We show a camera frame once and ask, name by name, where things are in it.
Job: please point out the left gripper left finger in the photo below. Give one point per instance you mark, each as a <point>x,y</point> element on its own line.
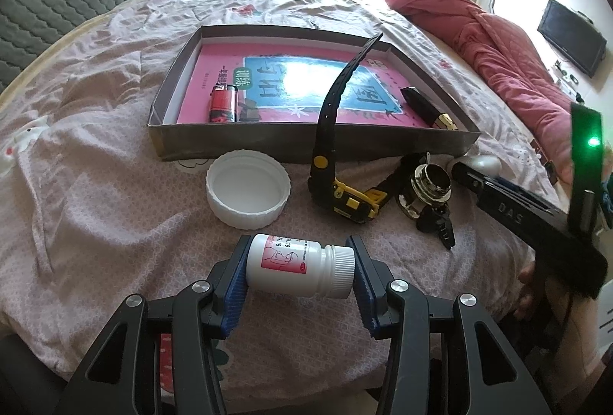
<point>121,371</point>

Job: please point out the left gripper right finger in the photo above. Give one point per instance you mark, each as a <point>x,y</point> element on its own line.
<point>445,356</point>

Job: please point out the white earbuds case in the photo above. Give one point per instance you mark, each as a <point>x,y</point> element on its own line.
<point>486,164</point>

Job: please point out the silver metal door knob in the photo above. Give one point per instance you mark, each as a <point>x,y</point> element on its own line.
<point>425,189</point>

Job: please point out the white pill bottle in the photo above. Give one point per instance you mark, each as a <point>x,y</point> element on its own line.
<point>300,268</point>

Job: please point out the black and yellow wristwatch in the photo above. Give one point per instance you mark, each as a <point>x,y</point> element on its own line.
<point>326,190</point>

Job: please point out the black and gold lipstick box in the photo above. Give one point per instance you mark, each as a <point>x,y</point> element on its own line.
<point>426,110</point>

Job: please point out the white plastic jar lid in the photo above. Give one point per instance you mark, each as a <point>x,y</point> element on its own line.
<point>247,189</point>

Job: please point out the red and black lighter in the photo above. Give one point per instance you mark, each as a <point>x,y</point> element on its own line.
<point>223,104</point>

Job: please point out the pink patterned bed sheet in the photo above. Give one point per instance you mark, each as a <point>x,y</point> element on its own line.
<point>89,214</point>

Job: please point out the red quilted duvet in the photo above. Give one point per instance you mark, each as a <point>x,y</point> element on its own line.
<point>506,59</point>

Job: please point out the black flat television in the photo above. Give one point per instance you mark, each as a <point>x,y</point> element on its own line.
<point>573,36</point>

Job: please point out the shallow grey cardboard box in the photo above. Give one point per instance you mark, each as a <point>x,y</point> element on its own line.
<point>293,142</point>

